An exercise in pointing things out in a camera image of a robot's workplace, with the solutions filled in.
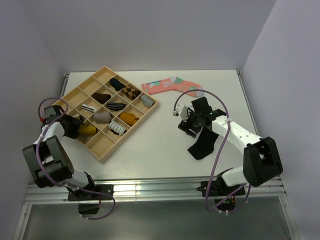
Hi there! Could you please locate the rolled dark navy sock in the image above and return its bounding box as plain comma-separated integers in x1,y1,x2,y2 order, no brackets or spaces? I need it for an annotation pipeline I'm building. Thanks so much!
109,77,126,92

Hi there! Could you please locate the rolled white striped sock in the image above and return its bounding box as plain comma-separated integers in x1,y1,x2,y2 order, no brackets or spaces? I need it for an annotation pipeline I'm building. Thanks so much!
108,120,127,136

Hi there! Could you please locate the rolled grey sock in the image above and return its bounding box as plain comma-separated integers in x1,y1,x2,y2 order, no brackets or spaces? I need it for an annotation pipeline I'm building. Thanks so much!
141,95,154,108

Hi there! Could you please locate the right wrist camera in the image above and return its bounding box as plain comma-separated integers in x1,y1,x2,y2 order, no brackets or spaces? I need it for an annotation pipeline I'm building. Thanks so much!
172,104,189,122

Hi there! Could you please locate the mustard yellow sock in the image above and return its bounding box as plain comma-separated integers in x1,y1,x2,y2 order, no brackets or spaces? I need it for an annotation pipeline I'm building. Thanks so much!
78,125,97,136

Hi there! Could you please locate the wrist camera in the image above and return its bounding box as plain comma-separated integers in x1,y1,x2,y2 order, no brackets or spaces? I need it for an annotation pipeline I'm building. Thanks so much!
44,105,64,124
172,104,189,122

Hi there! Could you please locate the wooden compartment tray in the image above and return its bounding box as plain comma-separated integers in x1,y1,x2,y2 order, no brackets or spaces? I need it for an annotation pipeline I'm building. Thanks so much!
55,66,159,163

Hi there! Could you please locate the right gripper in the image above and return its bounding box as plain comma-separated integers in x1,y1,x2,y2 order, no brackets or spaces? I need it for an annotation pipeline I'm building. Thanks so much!
178,107,202,139

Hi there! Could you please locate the pink patterned sock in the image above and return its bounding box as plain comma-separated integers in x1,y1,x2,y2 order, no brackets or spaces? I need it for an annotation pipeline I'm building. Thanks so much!
141,76,203,95

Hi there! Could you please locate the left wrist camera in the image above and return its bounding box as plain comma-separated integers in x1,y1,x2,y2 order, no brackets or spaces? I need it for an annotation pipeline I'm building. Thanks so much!
44,105,64,124

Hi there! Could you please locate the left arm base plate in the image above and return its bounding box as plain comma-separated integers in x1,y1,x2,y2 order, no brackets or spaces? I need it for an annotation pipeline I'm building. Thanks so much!
67,184,114,202

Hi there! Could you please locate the rolled beige sock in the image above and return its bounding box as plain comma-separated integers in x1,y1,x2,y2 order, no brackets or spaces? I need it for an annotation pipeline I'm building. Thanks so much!
93,111,112,124

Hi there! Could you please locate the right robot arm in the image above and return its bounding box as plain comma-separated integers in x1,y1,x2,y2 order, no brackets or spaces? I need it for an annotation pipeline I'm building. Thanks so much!
172,97,283,197

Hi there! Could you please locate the rolled black striped sock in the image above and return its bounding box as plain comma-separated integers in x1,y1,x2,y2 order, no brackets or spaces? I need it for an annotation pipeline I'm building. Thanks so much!
106,102,127,112

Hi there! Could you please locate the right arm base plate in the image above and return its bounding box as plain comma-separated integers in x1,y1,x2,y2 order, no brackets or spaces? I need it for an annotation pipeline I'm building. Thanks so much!
196,179,241,197

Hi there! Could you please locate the rolled mustard sock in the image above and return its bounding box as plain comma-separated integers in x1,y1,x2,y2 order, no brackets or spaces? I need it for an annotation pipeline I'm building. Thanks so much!
119,112,139,127

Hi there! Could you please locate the rolled argyle brown sock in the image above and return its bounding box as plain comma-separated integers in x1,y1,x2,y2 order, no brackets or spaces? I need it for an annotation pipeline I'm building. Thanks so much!
122,85,141,100

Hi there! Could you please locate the rolled dark brown sock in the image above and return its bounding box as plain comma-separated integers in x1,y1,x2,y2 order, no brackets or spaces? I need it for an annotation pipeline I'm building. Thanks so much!
91,92,112,105

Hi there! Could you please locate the rolled white black sock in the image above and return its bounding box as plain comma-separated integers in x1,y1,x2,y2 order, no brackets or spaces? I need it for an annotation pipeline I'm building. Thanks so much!
80,103,97,113

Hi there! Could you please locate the aluminium frame rail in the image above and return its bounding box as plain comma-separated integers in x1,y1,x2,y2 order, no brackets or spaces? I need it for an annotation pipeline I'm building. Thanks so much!
23,174,287,205

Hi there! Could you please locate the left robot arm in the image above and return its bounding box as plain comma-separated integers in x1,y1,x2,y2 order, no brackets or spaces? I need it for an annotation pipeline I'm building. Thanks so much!
22,115,98,200

